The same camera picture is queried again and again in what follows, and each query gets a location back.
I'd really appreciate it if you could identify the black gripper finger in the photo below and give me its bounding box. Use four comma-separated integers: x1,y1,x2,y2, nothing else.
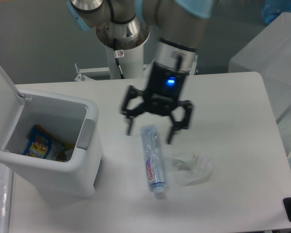
120,85,145,135
166,100,194,145

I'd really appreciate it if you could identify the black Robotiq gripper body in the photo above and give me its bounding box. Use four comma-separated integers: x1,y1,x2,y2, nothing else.
143,62,188,116

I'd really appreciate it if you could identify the white push-button trash can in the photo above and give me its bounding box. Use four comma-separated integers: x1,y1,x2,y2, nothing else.
0,66,103,198

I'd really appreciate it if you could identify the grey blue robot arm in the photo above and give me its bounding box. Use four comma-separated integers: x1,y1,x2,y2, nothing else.
67,0,214,143

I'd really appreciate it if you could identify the crushed clear plastic water bottle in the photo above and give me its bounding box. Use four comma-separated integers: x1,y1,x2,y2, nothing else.
140,125,166,200

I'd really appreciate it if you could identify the crumpled clear plastic wrapper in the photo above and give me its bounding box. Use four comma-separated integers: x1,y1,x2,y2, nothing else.
171,152,213,187

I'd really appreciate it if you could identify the translucent plastic storage box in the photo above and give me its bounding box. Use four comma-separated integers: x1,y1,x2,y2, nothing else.
228,13,291,167

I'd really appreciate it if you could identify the colourful snack wrapper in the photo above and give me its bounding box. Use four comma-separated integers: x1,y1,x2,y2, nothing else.
22,124,76,162

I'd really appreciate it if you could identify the white perforated tray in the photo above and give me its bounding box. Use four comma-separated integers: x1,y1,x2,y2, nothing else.
0,163,13,233

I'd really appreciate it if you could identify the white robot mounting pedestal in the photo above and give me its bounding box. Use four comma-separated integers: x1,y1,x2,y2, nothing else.
96,17,150,80

